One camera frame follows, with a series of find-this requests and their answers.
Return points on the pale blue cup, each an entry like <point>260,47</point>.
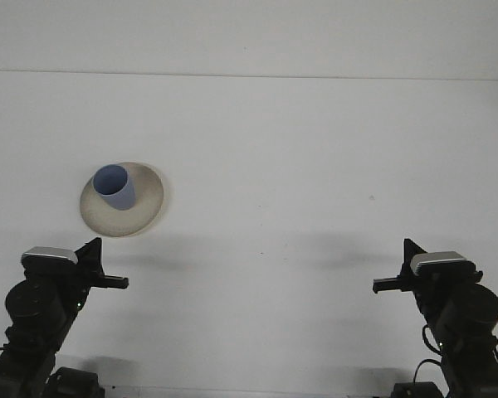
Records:
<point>122,199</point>

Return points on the pale round plate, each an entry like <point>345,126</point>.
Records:
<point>120,224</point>

